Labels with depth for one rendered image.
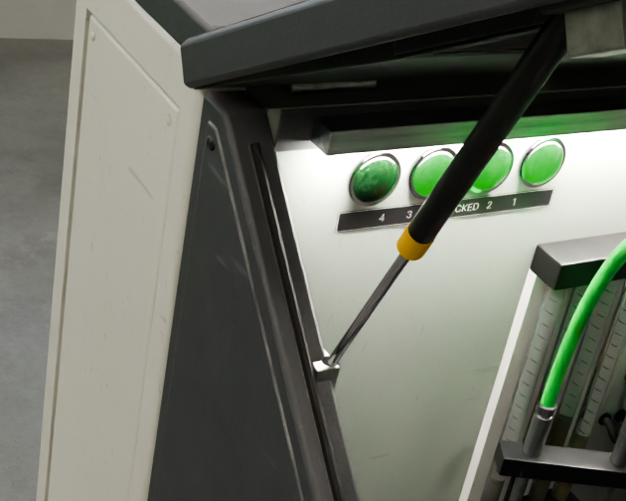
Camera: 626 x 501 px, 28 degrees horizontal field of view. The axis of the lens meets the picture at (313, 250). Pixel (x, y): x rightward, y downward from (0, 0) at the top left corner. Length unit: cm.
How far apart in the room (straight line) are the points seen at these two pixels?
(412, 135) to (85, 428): 51
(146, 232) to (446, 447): 41
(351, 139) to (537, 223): 28
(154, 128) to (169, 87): 5
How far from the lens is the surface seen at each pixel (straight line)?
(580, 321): 115
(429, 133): 101
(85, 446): 133
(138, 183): 110
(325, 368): 90
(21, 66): 465
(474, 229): 114
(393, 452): 126
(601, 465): 126
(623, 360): 139
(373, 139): 98
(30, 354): 312
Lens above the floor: 183
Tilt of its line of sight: 30 degrees down
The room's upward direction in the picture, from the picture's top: 11 degrees clockwise
